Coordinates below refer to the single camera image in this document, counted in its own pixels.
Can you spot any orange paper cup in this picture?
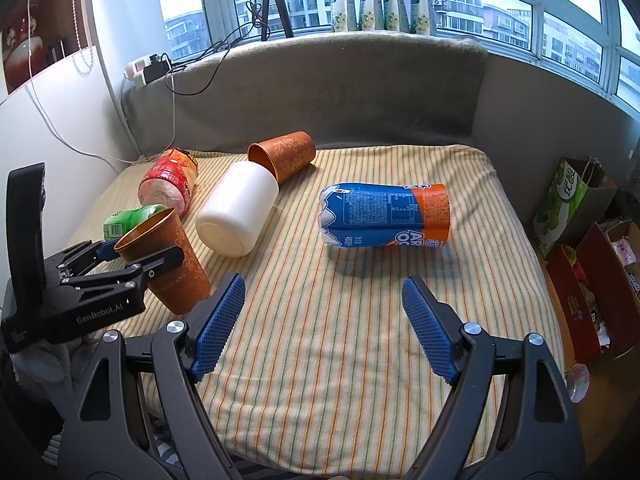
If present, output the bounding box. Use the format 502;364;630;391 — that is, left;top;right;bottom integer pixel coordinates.
115;208;210;315
246;131;316;184

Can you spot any white plastic cup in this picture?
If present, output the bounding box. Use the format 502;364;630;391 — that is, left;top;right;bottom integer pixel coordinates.
195;160;279;258

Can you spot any clear round lid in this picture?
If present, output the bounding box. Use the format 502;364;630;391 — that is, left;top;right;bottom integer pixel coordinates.
565;363;590;404

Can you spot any red cardboard box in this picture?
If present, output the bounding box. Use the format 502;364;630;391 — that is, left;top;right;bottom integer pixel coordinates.
547;220;639;364

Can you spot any white power strip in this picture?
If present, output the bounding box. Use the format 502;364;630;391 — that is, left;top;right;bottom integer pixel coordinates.
124;54;157;89

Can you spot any black power adapter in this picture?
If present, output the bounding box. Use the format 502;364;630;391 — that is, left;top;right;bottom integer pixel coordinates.
142;54;170;84

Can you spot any red white vase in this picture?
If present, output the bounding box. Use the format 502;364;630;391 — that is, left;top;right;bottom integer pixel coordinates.
2;14;44;92

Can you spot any striped yellow cushion cover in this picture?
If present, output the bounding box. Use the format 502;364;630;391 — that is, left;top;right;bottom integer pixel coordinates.
64;143;566;480

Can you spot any blue orange plastic bottle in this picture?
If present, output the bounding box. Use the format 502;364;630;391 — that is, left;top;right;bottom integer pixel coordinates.
319;182;450;248

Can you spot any green paper shopping bag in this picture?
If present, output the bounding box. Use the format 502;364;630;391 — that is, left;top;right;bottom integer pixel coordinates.
532;157;617;258

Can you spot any grey sofa backrest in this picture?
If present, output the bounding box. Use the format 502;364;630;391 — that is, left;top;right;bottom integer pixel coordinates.
122;32;489;155

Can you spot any black tripod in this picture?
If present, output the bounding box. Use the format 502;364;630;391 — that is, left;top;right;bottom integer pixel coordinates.
260;0;294;41

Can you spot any white bead curtain cord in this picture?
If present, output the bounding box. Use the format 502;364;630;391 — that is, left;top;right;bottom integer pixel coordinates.
68;0;97;77

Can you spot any black cable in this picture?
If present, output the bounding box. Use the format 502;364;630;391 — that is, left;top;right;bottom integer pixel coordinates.
162;0;274;98

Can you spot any white cable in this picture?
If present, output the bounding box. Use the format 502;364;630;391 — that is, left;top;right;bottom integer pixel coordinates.
25;0;177;165

